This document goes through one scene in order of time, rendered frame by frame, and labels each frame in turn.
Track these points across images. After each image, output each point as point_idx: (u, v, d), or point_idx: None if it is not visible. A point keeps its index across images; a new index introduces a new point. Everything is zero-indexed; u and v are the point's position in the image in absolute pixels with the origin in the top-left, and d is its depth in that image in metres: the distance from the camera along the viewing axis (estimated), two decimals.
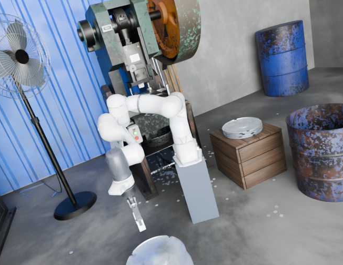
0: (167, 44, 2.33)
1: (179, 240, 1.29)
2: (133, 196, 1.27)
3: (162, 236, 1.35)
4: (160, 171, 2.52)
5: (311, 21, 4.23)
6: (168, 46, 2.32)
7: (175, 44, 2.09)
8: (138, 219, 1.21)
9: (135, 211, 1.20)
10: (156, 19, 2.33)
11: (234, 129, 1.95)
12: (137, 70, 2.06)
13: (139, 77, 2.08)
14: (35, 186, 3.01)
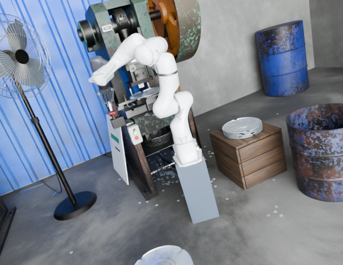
0: None
1: (144, 97, 1.99)
2: (108, 92, 1.84)
3: (157, 92, 2.01)
4: (160, 171, 2.52)
5: (311, 21, 4.23)
6: None
7: None
8: (103, 101, 1.89)
9: (100, 98, 1.85)
10: (171, 6, 1.99)
11: (234, 129, 1.95)
12: (137, 70, 2.06)
13: (139, 77, 2.08)
14: (35, 186, 3.01)
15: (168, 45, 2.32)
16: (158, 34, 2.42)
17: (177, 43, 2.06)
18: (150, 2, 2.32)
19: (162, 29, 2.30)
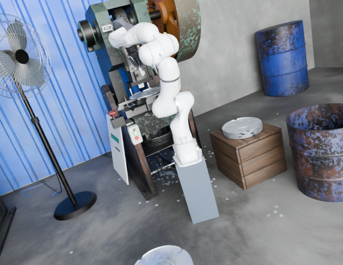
0: (150, 7, 2.35)
1: (149, 89, 2.26)
2: (135, 56, 1.81)
3: (138, 92, 2.23)
4: (160, 171, 2.52)
5: (311, 21, 4.23)
6: (150, 9, 2.37)
7: None
8: (134, 64, 1.89)
9: (130, 60, 1.87)
10: None
11: (234, 129, 1.95)
12: (137, 70, 2.06)
13: (139, 77, 2.08)
14: (35, 186, 3.01)
15: None
16: None
17: None
18: None
19: (172, 24, 2.10)
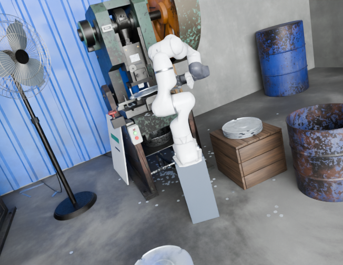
0: None
1: (129, 98, 2.10)
2: None
3: (135, 98, 2.02)
4: (160, 171, 2.52)
5: (311, 21, 4.23)
6: None
7: None
8: None
9: (175, 89, 2.05)
10: (173, 25, 2.07)
11: (234, 129, 1.95)
12: (137, 70, 2.06)
13: (139, 77, 2.08)
14: (35, 186, 3.01)
15: (157, 32, 2.41)
16: (150, 10, 2.38)
17: None
18: None
19: None
